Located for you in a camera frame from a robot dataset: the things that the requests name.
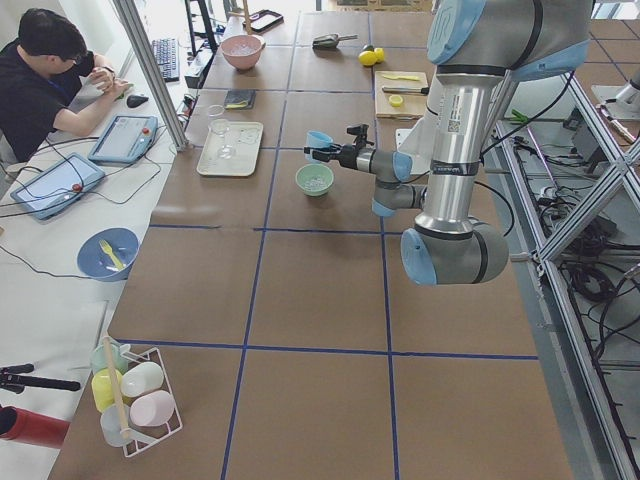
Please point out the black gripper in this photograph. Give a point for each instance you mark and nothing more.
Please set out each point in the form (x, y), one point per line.
(348, 157)

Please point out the light blue plastic cup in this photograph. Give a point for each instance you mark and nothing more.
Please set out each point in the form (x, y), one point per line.
(318, 139)

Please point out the light green bowl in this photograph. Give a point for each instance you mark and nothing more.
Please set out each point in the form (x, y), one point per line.
(311, 170)

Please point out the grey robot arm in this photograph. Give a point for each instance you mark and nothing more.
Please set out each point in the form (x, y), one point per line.
(474, 45)

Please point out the ice cubes in bowl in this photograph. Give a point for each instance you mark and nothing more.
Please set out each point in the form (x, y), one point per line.
(314, 184)

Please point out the pink bowl of ice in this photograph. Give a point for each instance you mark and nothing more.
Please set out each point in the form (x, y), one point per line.
(242, 51)

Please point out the blue bowl with fork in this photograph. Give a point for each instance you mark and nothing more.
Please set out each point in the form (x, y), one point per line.
(108, 255)

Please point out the lemon half slice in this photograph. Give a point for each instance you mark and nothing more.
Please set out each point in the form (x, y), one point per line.
(396, 100)

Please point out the wooden cutting board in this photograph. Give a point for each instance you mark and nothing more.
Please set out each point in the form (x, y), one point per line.
(414, 105)

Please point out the cream bear print tray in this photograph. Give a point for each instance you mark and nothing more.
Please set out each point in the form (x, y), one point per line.
(245, 137)

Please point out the yellow lemon front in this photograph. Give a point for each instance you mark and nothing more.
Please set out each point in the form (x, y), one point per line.
(368, 58)

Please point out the yellow lemon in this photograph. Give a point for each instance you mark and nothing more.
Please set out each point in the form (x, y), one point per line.
(368, 58)
(379, 54)

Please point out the yellow plastic knife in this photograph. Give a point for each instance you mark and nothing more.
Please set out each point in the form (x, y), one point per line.
(402, 77)

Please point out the yellow lemon rear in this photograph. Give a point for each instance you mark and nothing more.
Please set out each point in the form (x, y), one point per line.
(379, 54)

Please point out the black metal scoop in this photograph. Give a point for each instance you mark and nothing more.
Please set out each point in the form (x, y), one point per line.
(331, 41)

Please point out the clear wine glass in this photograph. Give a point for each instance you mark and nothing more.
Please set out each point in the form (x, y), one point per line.
(220, 128)

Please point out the black keyboard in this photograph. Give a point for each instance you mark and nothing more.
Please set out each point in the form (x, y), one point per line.
(166, 54)

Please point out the blue teach pendant far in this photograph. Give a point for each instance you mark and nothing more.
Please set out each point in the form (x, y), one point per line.
(125, 140)

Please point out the blue teach pendant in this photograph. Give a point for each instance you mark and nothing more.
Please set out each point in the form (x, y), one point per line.
(56, 188)
(125, 140)

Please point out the black computer mouse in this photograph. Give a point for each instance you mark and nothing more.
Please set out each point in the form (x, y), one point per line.
(136, 100)

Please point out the blue teach pendant near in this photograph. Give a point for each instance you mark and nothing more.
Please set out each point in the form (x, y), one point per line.
(56, 188)

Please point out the white cup in rack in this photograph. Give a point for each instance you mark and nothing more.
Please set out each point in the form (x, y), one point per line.
(143, 378)

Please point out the seated person black shirt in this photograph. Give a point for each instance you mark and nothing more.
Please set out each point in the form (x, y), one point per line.
(51, 82)

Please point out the green cup in rack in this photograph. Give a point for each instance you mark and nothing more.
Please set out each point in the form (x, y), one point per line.
(98, 359)

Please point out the yellow cup in rack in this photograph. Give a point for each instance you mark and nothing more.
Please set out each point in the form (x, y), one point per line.
(102, 390)

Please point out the clear cup in rack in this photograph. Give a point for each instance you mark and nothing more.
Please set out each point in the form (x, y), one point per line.
(111, 428)

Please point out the aluminium frame post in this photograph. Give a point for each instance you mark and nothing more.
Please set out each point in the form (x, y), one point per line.
(134, 28)

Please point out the white wire cup rack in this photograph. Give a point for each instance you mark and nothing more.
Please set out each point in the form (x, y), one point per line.
(134, 398)

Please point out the black tripod handle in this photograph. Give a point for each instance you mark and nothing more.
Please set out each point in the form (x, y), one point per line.
(16, 378)

